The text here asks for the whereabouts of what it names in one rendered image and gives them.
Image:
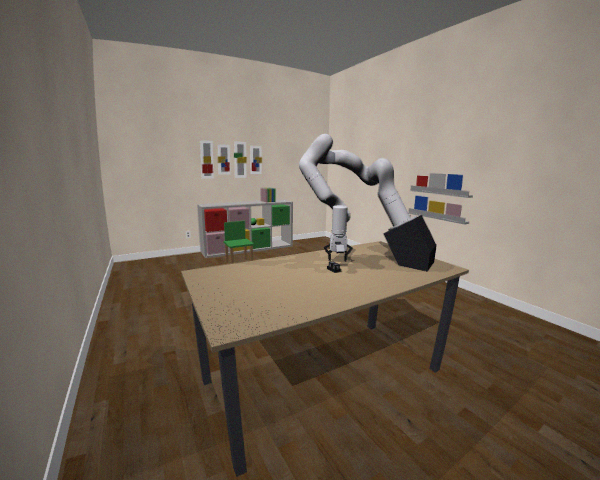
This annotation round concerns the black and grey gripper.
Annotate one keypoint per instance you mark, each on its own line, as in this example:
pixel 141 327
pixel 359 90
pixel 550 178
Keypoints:
pixel 337 238

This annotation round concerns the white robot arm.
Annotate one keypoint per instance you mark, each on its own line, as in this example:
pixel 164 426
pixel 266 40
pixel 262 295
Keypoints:
pixel 381 171

